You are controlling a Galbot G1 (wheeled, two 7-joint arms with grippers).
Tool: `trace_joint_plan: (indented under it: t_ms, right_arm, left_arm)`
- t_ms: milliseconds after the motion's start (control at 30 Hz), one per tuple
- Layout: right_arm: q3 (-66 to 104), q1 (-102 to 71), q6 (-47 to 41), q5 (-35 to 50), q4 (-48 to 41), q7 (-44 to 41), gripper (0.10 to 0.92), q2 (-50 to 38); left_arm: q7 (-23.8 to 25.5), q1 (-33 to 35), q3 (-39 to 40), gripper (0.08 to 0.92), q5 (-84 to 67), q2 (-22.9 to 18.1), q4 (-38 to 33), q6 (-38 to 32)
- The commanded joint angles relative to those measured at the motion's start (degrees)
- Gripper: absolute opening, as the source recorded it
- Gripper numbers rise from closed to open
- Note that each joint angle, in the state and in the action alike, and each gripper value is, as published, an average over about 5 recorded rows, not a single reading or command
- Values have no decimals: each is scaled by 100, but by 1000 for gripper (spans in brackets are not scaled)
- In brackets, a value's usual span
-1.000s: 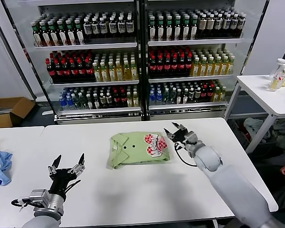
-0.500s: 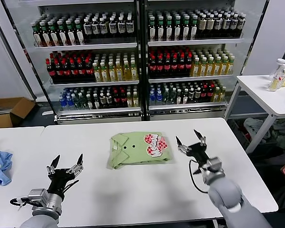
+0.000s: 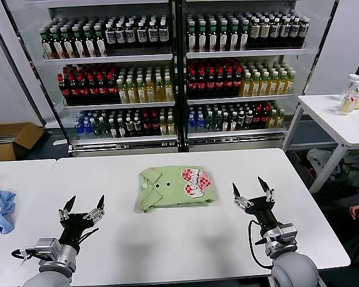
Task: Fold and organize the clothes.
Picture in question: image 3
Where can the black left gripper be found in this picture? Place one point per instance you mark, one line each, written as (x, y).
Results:
(74, 228)

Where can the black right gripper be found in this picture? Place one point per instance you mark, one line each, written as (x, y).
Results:
(261, 209)

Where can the light green polo shirt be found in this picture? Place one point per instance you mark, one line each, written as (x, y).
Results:
(173, 191)

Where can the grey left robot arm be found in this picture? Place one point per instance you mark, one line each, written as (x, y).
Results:
(58, 269)

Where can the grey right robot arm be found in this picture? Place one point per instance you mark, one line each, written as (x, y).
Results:
(293, 269)

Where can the black storage crate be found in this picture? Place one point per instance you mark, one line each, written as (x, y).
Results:
(299, 167)

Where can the open beverage display cabinet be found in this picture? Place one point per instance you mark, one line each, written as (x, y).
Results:
(236, 145)
(122, 149)

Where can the white cabinet shelf board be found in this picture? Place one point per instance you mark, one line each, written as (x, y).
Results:
(245, 53)
(119, 105)
(107, 58)
(122, 139)
(240, 99)
(236, 134)

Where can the white paper scrap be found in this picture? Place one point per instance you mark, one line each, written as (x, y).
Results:
(60, 143)

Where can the grey white crumpled cloth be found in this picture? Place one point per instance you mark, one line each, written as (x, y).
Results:
(317, 157)

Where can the dark bottle white label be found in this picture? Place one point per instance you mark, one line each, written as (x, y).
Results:
(129, 128)
(241, 122)
(249, 121)
(137, 128)

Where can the red cap cola bottle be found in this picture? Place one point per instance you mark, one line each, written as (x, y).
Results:
(93, 89)
(192, 85)
(229, 84)
(257, 119)
(64, 89)
(146, 127)
(211, 84)
(155, 127)
(265, 119)
(238, 83)
(201, 85)
(83, 89)
(103, 89)
(112, 88)
(220, 84)
(74, 89)

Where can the dark bottle white cap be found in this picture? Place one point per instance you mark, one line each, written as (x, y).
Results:
(121, 129)
(233, 122)
(112, 129)
(225, 122)

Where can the crumpled light blue cloth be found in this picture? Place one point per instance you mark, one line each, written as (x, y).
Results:
(1, 209)

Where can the yellow juice bottle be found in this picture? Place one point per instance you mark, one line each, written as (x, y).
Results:
(265, 85)
(169, 90)
(131, 92)
(274, 84)
(273, 120)
(170, 126)
(150, 91)
(280, 119)
(141, 92)
(246, 86)
(122, 92)
(256, 85)
(283, 83)
(290, 83)
(163, 126)
(160, 91)

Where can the blue water bottle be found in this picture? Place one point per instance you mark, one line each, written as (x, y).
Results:
(87, 130)
(78, 131)
(192, 124)
(200, 124)

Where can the clear green water bottle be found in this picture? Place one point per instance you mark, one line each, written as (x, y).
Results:
(209, 123)
(95, 130)
(217, 123)
(103, 129)

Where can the open cardboard box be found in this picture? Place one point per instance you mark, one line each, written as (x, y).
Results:
(27, 137)

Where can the pale green crumpled cloth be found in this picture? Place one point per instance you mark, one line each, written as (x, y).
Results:
(357, 176)

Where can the white side table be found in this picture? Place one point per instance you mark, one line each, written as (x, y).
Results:
(323, 113)

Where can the bundle of metal rods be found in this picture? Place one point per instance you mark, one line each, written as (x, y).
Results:
(1, 140)

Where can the person dark trouser leg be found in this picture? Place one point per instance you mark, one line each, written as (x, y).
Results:
(356, 245)

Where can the yellow drink bottle red-white label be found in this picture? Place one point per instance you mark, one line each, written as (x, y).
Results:
(347, 106)

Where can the clear bottle white cap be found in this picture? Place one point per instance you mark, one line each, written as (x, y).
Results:
(348, 89)

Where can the green cap tea bottle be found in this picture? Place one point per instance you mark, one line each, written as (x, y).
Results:
(68, 43)
(202, 37)
(212, 36)
(100, 42)
(79, 43)
(223, 36)
(234, 36)
(244, 36)
(191, 37)
(90, 42)
(46, 45)
(58, 44)

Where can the tan label dark bottle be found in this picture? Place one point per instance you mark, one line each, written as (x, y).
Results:
(254, 34)
(264, 34)

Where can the glass cabinet door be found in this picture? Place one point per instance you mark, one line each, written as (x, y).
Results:
(33, 36)
(317, 30)

